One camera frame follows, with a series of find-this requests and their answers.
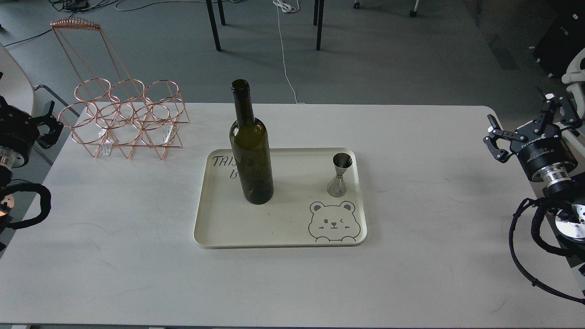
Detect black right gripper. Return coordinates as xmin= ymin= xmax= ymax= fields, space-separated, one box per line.
xmin=483 ymin=87 xmax=583 ymax=182

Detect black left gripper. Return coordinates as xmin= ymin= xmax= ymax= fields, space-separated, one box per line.
xmin=0 ymin=96 xmax=64 ymax=167

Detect silver metal jigger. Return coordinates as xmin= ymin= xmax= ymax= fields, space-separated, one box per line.
xmin=327 ymin=153 xmax=353 ymax=197

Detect dark green wine bottle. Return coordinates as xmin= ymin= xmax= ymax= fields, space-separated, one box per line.
xmin=229 ymin=79 xmax=274 ymax=205

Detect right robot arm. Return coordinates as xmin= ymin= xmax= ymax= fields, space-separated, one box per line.
xmin=483 ymin=91 xmax=584 ymax=304

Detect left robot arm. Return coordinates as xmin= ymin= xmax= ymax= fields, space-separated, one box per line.
xmin=0 ymin=96 xmax=64 ymax=232

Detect white chair left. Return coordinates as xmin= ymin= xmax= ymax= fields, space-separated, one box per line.
xmin=0 ymin=43 xmax=80 ymax=166

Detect white chair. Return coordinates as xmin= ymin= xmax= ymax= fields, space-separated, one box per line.
xmin=558 ymin=59 xmax=585 ymax=158
xmin=0 ymin=43 xmax=80 ymax=166

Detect white chair right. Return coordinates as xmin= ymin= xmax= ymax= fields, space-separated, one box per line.
xmin=558 ymin=59 xmax=585 ymax=158

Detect cream tray with bear print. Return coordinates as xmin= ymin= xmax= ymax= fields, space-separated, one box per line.
xmin=194 ymin=148 xmax=368 ymax=249

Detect black table legs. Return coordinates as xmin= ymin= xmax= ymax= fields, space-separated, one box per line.
xmin=204 ymin=0 xmax=324 ymax=52

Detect copper wire wine rack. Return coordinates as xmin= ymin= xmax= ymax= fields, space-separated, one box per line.
xmin=50 ymin=17 xmax=191 ymax=159

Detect white floor cable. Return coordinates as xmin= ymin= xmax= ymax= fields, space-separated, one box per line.
xmin=272 ymin=0 xmax=306 ymax=105

